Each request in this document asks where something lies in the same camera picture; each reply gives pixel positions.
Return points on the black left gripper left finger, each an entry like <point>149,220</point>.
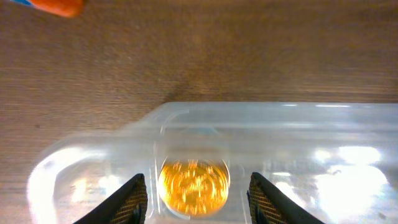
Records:
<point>127,205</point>

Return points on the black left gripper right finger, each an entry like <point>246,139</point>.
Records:
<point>273,205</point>

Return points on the small jar gold lid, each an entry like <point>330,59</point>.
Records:
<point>194,188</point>

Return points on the clear plastic container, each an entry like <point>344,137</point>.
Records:
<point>337,161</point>

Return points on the orange effervescent tablet tube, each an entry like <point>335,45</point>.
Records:
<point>63,8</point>

